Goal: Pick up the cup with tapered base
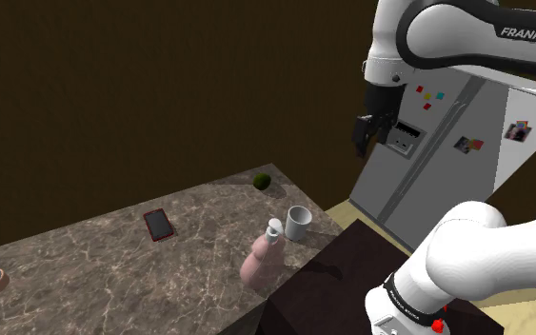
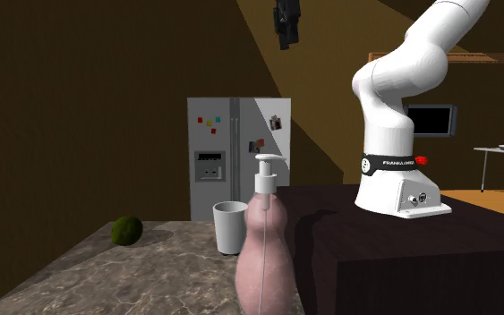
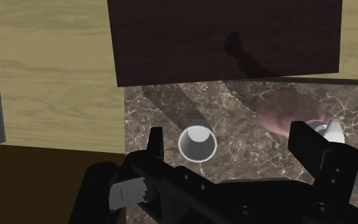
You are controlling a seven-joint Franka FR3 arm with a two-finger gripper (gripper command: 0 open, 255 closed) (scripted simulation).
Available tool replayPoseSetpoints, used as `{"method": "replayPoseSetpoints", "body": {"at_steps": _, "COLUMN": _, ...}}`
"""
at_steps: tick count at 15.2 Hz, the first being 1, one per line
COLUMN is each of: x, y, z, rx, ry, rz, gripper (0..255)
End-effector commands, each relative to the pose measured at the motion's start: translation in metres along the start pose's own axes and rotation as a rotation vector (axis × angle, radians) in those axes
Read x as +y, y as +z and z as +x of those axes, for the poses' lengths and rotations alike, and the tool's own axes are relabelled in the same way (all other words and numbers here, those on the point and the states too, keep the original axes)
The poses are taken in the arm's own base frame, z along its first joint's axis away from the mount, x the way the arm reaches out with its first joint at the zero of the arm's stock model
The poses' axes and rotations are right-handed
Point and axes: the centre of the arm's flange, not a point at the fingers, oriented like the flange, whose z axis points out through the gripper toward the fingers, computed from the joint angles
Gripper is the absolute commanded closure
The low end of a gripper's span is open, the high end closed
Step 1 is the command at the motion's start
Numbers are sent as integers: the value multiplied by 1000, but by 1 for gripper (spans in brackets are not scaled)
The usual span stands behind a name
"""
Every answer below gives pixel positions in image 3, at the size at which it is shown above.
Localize pink rounded object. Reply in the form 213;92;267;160
255;92;332;138

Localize white cone-shaped object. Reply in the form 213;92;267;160
308;118;346;144

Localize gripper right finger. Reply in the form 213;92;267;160
287;120;358;224

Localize white cup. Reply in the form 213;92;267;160
177;118;219;164

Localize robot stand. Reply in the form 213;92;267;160
107;0;343;88

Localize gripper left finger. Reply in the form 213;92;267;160
68;126;239;224

